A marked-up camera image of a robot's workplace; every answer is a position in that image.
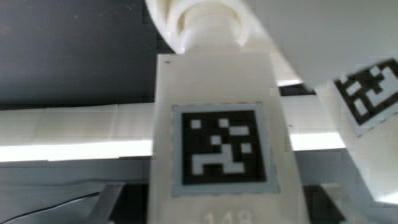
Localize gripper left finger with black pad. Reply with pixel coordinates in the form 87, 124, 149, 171
78, 181, 149, 224

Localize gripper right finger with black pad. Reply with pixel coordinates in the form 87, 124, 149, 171
302, 183, 370, 224

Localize white stool leg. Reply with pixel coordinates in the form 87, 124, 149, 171
245, 0, 398, 206
147, 13, 311, 224

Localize white round stool seat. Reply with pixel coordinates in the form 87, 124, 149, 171
144, 0, 304, 87

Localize white front fence rail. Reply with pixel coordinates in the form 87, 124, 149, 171
0, 95, 345, 163

